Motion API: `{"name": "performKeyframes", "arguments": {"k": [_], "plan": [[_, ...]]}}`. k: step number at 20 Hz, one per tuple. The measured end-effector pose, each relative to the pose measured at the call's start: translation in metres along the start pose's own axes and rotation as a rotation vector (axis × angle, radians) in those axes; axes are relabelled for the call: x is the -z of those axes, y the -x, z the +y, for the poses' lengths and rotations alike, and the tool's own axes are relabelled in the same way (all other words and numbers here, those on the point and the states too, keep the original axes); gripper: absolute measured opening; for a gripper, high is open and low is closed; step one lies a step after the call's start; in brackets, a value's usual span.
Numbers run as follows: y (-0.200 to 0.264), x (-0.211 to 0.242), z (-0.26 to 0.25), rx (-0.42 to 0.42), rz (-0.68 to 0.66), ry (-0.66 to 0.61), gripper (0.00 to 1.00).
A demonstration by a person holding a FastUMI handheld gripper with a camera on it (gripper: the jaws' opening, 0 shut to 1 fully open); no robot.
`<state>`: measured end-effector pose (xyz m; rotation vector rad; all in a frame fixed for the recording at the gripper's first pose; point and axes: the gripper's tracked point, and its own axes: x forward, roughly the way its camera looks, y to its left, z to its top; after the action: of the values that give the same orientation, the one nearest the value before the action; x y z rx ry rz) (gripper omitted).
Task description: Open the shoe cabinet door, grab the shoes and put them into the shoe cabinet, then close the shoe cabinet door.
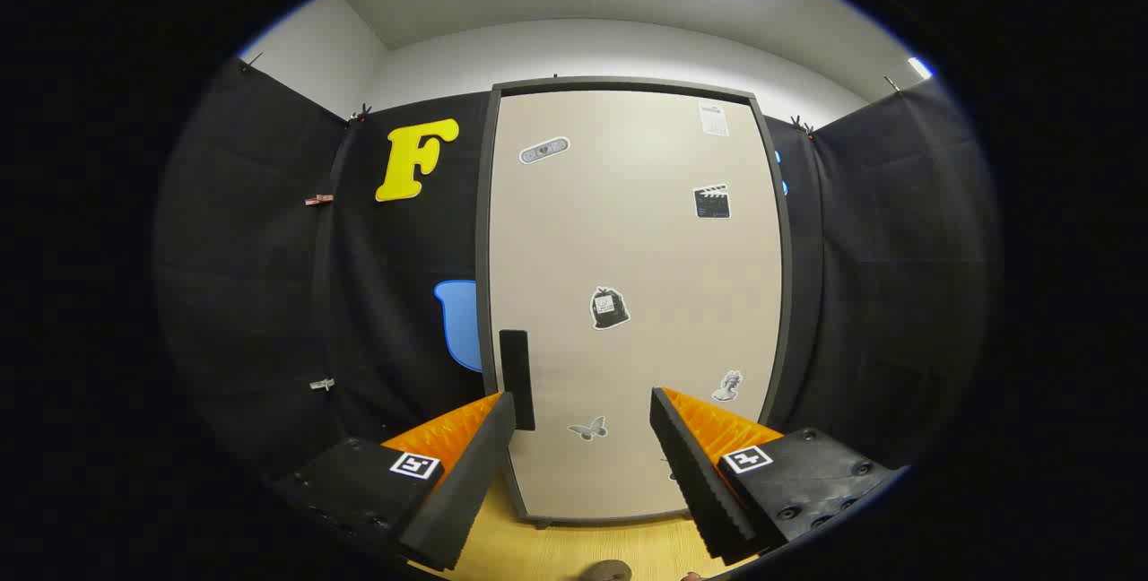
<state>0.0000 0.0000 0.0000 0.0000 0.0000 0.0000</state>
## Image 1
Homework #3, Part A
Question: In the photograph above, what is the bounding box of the grey shoe cabinet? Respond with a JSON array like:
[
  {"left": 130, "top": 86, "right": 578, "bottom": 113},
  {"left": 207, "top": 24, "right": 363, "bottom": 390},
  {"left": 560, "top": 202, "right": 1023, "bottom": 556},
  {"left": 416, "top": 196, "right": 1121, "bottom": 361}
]
[{"left": 474, "top": 76, "right": 795, "bottom": 530}]

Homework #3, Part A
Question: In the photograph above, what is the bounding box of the black door handle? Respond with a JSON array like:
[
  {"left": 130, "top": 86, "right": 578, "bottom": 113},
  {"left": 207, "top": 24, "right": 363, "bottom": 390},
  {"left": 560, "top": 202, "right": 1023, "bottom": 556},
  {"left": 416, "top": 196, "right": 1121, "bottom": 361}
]
[{"left": 499, "top": 329, "right": 536, "bottom": 431}]

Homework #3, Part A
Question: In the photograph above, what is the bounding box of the beige shoe cabinet door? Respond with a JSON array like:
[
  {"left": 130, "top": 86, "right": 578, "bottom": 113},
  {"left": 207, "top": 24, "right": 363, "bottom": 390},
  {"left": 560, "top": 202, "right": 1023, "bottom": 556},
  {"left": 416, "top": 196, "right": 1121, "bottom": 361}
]
[{"left": 489, "top": 90, "right": 784, "bottom": 519}]

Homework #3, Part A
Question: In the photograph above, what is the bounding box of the black backdrop cloth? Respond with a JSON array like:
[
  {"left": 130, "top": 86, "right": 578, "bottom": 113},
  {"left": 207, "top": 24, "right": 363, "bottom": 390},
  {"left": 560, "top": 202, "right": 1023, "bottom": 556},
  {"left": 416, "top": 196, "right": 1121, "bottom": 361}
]
[{"left": 152, "top": 56, "right": 1001, "bottom": 492}]

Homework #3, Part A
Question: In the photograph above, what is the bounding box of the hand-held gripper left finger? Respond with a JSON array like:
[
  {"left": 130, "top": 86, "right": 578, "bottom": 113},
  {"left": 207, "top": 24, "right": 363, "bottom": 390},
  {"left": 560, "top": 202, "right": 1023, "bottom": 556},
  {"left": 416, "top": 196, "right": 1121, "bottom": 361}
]
[{"left": 269, "top": 391, "right": 519, "bottom": 573}]

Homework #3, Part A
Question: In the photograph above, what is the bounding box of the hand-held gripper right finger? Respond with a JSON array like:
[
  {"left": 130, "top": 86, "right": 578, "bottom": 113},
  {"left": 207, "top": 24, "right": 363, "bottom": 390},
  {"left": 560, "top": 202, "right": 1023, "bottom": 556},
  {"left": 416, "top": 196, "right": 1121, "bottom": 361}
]
[{"left": 649, "top": 386, "right": 907, "bottom": 566}]

